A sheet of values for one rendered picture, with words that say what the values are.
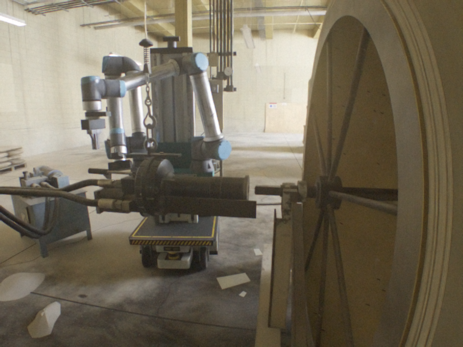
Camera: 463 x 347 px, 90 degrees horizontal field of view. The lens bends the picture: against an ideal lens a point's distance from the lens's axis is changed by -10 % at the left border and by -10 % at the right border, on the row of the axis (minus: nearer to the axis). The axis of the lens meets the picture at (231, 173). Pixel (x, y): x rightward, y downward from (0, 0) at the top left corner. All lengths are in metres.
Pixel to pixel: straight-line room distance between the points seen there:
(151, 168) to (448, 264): 1.07
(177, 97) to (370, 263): 1.89
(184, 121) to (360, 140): 1.36
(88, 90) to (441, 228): 1.36
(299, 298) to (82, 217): 2.38
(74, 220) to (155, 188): 1.81
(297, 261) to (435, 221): 0.63
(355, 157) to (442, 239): 1.64
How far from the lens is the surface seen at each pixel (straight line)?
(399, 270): 0.54
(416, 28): 0.56
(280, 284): 1.34
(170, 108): 2.21
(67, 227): 2.89
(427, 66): 0.50
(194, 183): 1.19
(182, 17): 10.74
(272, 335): 1.49
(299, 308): 0.95
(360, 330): 1.69
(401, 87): 0.56
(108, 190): 1.42
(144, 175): 1.18
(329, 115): 1.24
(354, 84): 0.90
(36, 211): 2.74
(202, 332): 1.76
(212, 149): 1.80
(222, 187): 1.15
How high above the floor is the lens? 1.26
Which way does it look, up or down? 13 degrees down
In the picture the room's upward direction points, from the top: straight up
